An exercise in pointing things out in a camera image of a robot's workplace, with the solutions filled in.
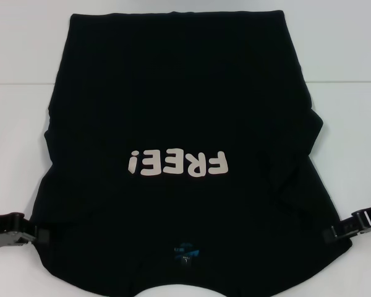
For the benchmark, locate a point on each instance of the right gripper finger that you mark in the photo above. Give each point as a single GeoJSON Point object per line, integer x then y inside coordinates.
{"type": "Point", "coordinates": [330, 234]}

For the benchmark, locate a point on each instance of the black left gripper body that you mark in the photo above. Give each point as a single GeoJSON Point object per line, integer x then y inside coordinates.
{"type": "Point", "coordinates": [3, 229]}

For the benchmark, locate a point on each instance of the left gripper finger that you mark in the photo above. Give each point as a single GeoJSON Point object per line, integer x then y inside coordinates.
{"type": "Point", "coordinates": [42, 237]}

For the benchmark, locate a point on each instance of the black shirt with FREE print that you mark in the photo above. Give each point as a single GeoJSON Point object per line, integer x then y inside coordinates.
{"type": "Point", "coordinates": [179, 108]}

